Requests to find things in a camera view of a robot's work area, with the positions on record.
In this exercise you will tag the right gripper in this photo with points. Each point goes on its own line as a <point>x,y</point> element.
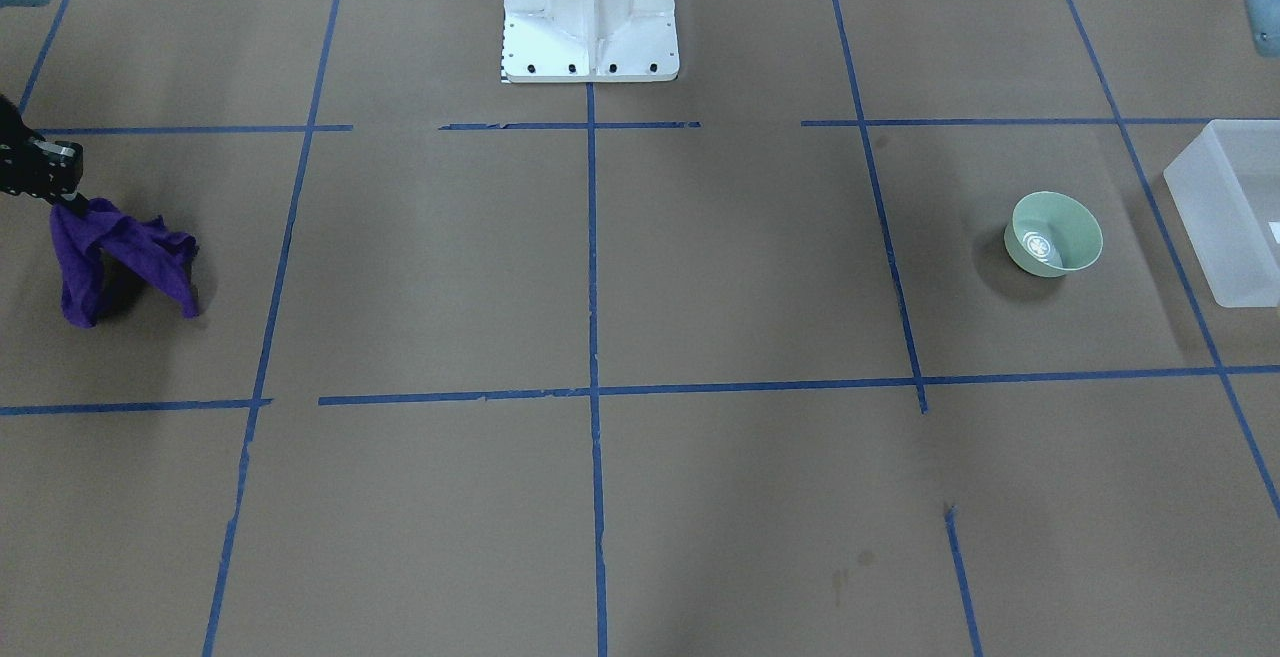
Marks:
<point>38,173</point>

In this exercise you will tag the purple cloth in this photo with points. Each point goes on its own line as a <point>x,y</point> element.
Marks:
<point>99,255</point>

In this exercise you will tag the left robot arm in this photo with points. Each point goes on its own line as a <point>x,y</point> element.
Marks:
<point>1263,22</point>

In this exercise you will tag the clear plastic box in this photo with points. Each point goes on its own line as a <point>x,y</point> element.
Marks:
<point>1225,185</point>

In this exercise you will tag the green ceramic bowl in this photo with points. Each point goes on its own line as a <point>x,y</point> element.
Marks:
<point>1050,235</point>

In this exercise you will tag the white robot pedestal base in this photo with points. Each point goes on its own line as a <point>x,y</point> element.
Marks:
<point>589,41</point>

